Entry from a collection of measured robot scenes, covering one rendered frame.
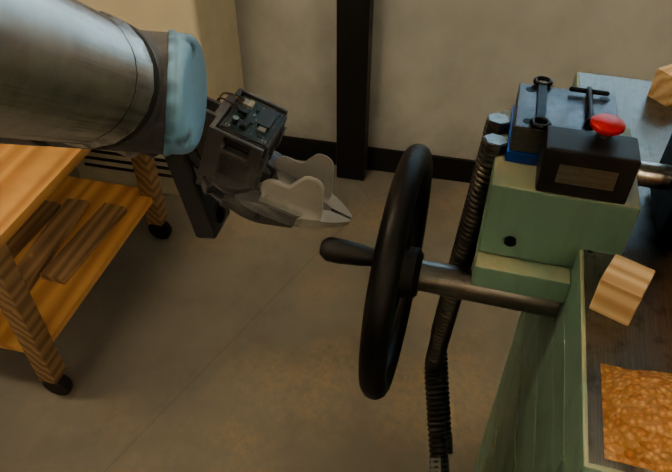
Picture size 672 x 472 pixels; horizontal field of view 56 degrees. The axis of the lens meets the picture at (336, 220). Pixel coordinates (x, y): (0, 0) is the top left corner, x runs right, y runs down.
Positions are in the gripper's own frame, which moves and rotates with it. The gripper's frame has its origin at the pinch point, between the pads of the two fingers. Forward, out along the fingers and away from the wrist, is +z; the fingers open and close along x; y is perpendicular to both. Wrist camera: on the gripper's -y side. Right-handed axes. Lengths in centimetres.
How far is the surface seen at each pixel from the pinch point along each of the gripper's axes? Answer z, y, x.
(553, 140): 14.3, 15.7, 4.7
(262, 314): -3, -98, 56
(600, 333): 24.1, 7.7, -6.9
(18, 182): -60, -62, 35
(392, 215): 4.4, 5.0, -1.4
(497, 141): 11.2, 10.6, 9.0
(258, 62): -39, -72, 127
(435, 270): 12.5, -4.3, 3.9
